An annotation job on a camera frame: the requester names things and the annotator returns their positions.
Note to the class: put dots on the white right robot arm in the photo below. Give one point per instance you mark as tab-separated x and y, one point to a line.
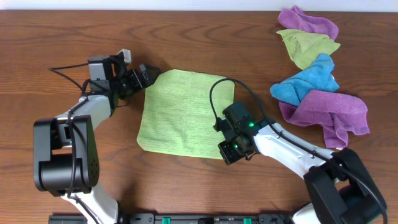
340	187

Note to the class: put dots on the blue cloth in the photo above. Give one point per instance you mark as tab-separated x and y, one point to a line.
316	77

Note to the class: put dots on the olive green cloth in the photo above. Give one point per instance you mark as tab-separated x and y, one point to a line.
304	47

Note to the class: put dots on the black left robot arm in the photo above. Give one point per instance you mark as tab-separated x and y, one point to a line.
66	162

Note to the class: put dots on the purple cloth at top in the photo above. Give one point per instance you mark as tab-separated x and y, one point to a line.
295	18

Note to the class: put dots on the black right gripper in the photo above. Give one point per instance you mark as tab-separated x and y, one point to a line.
229	158

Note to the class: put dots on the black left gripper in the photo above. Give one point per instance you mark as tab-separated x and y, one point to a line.
144	76

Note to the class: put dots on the large purple cloth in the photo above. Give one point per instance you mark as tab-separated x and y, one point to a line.
337	114

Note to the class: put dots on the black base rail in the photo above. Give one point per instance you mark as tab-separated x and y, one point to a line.
148	218

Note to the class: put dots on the light green cloth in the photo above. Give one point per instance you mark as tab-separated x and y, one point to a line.
179	114

